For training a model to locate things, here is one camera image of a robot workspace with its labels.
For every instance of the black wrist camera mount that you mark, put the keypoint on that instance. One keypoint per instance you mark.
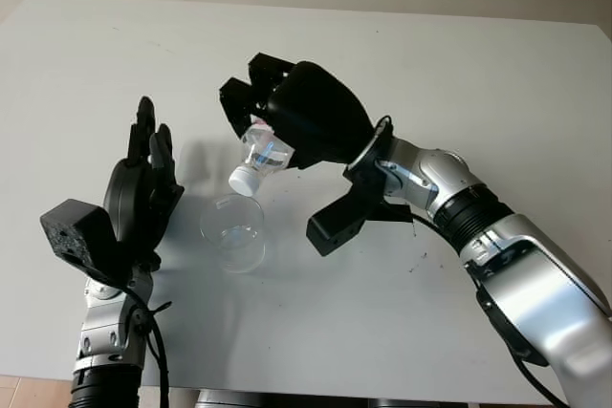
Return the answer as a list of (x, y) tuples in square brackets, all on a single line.
[(76, 231), (339, 221)]

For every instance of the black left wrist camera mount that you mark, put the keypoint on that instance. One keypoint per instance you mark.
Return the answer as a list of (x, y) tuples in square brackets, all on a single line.
[(76, 231)]

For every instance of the clear plastic water bottle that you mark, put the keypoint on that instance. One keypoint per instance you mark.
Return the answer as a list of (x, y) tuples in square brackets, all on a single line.
[(265, 155)]

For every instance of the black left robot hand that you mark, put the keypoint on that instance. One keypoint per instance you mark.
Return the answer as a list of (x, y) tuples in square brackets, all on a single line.
[(131, 202)]

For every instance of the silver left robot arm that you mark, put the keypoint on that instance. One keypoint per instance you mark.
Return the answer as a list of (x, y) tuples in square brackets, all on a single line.
[(102, 331)]

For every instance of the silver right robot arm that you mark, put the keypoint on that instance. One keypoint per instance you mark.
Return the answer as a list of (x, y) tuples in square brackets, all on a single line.
[(526, 274)]

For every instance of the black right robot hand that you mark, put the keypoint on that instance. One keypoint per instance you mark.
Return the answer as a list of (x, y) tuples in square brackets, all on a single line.
[(320, 112)]

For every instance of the clear glass cup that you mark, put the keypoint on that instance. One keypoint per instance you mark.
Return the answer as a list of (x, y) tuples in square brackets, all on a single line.
[(234, 241)]

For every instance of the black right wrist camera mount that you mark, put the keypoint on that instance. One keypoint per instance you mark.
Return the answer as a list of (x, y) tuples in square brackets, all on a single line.
[(339, 221)]

